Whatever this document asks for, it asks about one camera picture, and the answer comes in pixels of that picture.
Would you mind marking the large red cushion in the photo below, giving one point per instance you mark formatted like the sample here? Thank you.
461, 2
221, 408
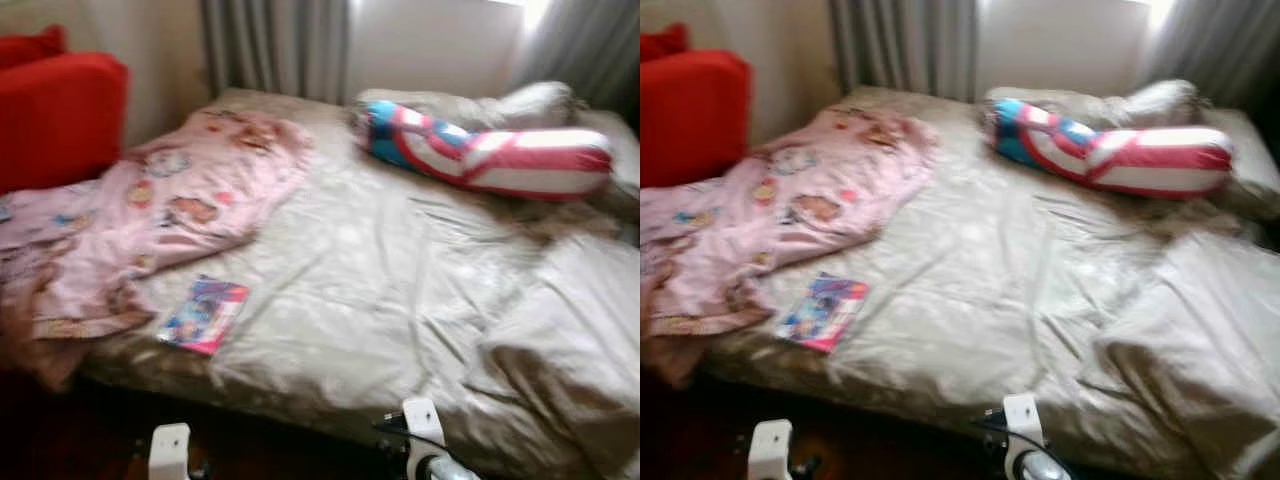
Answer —
690, 120
60, 120

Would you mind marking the red white blue bolster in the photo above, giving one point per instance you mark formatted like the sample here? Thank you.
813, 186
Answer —
500, 160
1130, 158

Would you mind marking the pink cartoon print blanket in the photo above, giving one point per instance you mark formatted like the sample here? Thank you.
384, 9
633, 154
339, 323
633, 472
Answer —
800, 200
180, 200

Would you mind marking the white rumpled pillow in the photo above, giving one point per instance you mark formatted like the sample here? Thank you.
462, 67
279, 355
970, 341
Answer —
540, 100
1165, 100

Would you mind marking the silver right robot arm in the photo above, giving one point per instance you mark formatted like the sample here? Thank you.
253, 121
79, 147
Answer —
1045, 470
445, 470

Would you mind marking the grey curtain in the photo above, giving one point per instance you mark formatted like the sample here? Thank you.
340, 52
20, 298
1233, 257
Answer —
270, 45
900, 45
1220, 45
590, 50

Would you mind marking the colourful comic book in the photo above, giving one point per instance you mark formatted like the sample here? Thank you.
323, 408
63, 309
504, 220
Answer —
822, 312
205, 315

